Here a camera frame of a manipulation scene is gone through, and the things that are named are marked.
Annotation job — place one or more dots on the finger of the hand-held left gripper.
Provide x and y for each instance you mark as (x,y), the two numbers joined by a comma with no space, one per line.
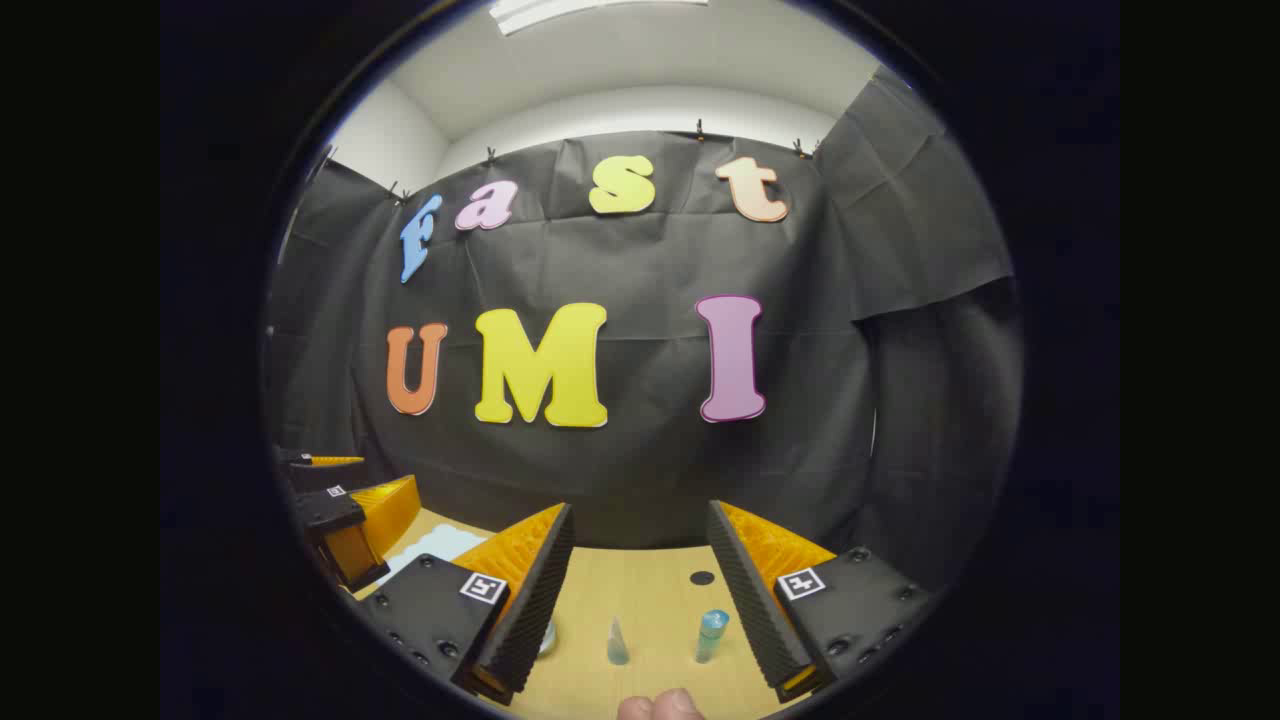
(330,512)
(315,477)

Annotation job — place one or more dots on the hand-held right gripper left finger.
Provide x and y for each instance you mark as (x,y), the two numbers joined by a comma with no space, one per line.
(540,600)

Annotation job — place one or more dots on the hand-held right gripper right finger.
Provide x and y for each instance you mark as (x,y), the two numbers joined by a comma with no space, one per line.
(750,600)

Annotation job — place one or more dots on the blue-green lotion bottle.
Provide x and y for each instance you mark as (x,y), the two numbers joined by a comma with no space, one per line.
(711,635)

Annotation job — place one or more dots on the white and blue cream tube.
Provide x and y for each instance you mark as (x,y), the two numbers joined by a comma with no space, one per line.
(618,648)

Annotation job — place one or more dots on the white hard-shell suitcase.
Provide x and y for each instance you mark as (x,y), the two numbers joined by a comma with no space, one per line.
(440,545)

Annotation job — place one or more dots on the ceiling light fixture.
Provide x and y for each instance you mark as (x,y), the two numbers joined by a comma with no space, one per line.
(590,10)

